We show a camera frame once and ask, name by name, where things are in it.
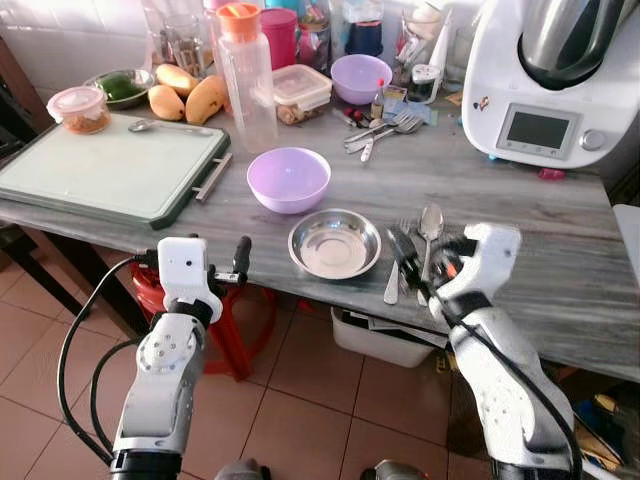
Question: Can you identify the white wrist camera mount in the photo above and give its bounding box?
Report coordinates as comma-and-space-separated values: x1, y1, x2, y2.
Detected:
440, 222, 524, 303
156, 235, 227, 324

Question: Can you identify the white kitchen machine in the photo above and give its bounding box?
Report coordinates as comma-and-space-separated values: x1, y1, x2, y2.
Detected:
461, 0, 640, 172

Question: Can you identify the steel fork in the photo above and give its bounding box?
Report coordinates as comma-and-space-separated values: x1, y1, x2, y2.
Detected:
382, 217, 417, 307
358, 120, 428, 163
342, 112, 423, 153

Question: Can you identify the large purple plastic bowl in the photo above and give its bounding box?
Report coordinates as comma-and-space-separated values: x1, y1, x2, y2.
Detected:
246, 146, 333, 216

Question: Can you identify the steel plate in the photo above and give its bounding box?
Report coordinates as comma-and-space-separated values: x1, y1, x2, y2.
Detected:
287, 207, 383, 281

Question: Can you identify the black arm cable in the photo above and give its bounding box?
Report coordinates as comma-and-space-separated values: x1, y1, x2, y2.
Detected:
430, 298, 585, 473
56, 253, 163, 465

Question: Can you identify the dark blue jar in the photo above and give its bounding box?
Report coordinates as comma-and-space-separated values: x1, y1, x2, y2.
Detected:
342, 0, 388, 59

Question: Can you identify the clear glass jar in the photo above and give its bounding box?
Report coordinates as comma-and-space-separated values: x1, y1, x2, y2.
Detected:
149, 0, 214, 80

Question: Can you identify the grey robot left leg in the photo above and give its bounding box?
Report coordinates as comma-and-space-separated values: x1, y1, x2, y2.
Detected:
214, 457, 272, 480

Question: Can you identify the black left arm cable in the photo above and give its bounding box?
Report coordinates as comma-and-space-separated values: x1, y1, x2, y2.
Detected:
56, 253, 163, 465

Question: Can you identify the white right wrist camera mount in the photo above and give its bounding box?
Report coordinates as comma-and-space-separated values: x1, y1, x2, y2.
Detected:
440, 222, 524, 303

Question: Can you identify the small steel spoon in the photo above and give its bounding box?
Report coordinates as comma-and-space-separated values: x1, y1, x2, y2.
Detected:
127, 118, 217, 137

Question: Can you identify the clear bottle with orange cap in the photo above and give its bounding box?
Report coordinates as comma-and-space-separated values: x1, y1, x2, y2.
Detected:
214, 2, 280, 154

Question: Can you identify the white plastic bin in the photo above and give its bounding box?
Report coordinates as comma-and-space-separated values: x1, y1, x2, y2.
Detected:
329, 307, 443, 370

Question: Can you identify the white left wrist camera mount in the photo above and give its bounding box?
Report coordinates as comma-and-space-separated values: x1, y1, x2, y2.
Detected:
156, 235, 227, 324

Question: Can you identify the grey robot right leg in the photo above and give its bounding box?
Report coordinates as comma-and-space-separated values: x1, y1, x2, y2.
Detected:
374, 459, 432, 480

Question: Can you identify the round container with pink lid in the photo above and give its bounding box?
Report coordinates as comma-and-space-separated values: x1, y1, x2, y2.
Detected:
46, 85, 112, 136

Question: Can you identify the red plastic stool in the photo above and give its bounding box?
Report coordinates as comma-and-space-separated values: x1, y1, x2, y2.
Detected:
129, 264, 278, 383

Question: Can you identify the green-rimmed white cutting board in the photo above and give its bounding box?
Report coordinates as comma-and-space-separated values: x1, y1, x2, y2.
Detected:
0, 111, 233, 230

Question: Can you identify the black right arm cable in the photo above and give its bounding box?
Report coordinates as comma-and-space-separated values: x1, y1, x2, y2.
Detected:
430, 298, 585, 473

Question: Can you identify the colourful patterned bag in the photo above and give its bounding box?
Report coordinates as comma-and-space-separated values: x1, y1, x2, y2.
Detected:
574, 394, 640, 473

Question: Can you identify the large steel spoon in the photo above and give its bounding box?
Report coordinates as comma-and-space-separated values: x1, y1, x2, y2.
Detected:
414, 204, 446, 304

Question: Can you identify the yellow mango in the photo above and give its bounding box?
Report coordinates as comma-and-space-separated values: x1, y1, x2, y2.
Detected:
154, 63, 202, 99
185, 75, 230, 126
147, 84, 187, 122

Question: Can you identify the small purple plastic bowl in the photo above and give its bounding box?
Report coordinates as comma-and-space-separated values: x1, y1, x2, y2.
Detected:
329, 53, 394, 107

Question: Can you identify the grey robot leg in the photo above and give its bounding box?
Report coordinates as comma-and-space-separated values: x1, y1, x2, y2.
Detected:
374, 459, 432, 480
214, 457, 272, 480

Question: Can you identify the clear square food container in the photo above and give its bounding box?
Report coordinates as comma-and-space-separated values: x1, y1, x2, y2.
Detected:
271, 63, 334, 126

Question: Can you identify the magenta plastic tumbler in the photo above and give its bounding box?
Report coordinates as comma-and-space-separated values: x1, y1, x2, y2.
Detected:
259, 7, 300, 72

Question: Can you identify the tall clear spice jar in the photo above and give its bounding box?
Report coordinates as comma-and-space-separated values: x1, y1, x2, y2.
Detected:
297, 0, 334, 72

